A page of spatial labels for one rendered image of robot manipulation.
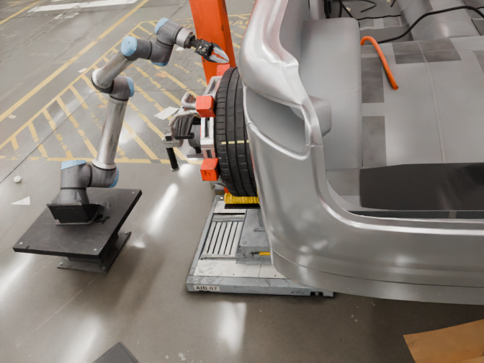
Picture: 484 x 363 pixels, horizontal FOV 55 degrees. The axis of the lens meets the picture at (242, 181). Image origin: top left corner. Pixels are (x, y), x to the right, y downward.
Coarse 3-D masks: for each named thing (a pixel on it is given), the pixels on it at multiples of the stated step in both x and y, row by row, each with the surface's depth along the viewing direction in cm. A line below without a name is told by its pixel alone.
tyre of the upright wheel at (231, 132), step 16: (224, 80) 218; (240, 80) 216; (224, 96) 213; (240, 96) 211; (224, 112) 210; (240, 112) 209; (224, 128) 210; (240, 128) 208; (224, 144) 211; (240, 144) 210; (224, 160) 214; (240, 160) 212; (224, 176) 219; (240, 176) 219; (240, 192) 229; (256, 192) 228
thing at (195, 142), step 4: (208, 120) 245; (208, 124) 240; (192, 128) 242; (196, 128) 240; (200, 128) 240; (208, 128) 239; (192, 132) 241; (196, 132) 240; (200, 132) 240; (208, 132) 239; (196, 136) 240; (200, 136) 240; (208, 136) 239; (188, 140) 243; (192, 140) 242; (196, 140) 242; (216, 140) 239; (192, 144) 244; (196, 144) 244; (200, 144) 242; (216, 144) 241
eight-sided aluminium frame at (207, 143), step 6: (216, 78) 235; (210, 84) 230; (216, 84) 229; (210, 90) 228; (216, 90) 224; (216, 96) 222; (216, 102) 221; (204, 120) 218; (210, 120) 218; (204, 126) 218; (210, 126) 217; (204, 132) 218; (210, 132) 217; (204, 138) 217; (210, 138) 216; (204, 144) 217; (210, 144) 216; (204, 150) 219; (216, 150) 221; (204, 156) 221; (216, 156) 221; (222, 180) 229; (222, 186) 246
